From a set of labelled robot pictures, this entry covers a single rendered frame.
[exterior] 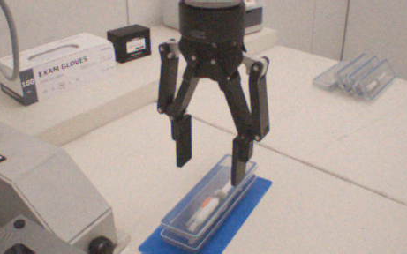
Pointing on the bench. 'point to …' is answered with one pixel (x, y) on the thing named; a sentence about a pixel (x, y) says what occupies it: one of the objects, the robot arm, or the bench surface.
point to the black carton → (130, 42)
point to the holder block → (25, 240)
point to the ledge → (100, 93)
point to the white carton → (57, 67)
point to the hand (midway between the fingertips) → (210, 154)
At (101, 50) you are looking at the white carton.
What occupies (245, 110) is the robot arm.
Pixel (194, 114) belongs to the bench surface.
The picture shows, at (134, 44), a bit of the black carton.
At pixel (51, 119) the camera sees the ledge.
